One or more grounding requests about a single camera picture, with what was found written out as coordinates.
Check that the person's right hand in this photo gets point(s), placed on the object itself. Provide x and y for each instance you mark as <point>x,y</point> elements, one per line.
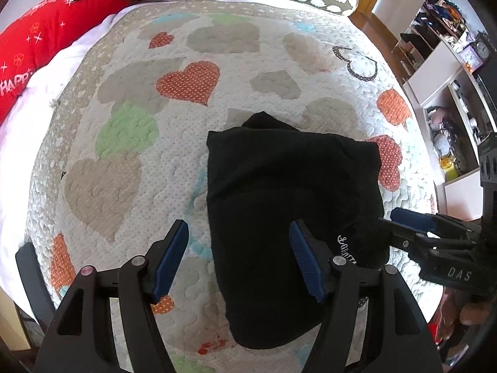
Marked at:
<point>459,322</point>

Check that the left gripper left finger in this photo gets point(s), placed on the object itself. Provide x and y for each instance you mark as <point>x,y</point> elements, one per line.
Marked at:
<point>164,258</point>

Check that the white shelf unit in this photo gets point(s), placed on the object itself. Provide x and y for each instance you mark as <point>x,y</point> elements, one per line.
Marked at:
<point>451,99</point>

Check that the wooden bed frame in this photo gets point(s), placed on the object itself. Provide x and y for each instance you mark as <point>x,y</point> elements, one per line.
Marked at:
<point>365,20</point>

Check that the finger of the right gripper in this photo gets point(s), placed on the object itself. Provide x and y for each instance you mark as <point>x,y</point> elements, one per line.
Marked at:
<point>409,236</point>
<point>440,225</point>

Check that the yellow jar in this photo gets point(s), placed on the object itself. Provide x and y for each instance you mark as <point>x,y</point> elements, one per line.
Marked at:
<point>449,168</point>

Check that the black pants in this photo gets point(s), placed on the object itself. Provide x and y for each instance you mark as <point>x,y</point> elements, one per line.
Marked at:
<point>262,176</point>

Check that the small desk clock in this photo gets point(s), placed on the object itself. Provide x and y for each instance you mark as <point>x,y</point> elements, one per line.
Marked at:
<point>483,46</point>

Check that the heart patterned quilt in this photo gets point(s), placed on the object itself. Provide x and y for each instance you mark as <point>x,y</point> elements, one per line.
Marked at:
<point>364,102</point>

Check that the red long pillow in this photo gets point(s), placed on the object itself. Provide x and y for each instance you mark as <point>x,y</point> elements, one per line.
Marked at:
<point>32,41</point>

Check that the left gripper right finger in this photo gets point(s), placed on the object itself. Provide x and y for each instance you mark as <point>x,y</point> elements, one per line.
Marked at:
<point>313,258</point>

